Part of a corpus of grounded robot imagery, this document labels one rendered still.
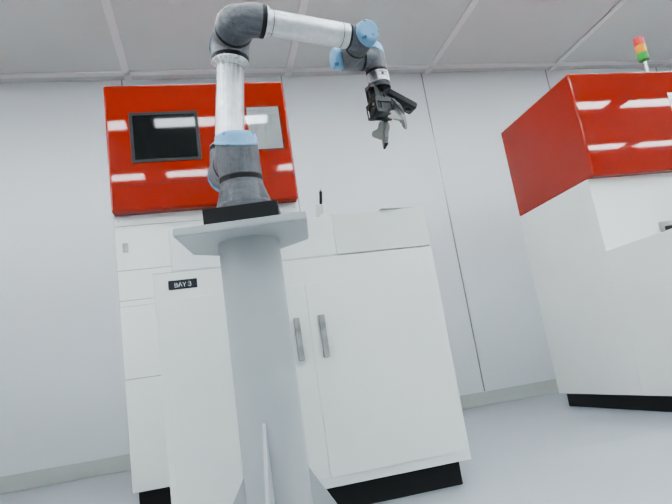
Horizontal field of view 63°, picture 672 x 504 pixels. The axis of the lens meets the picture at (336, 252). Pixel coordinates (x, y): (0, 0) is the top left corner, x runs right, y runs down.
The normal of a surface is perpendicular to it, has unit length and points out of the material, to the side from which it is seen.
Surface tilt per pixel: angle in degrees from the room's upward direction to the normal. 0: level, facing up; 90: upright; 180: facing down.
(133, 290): 90
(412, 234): 90
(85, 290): 90
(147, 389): 90
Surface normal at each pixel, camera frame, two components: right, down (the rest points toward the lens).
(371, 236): 0.21, -0.23
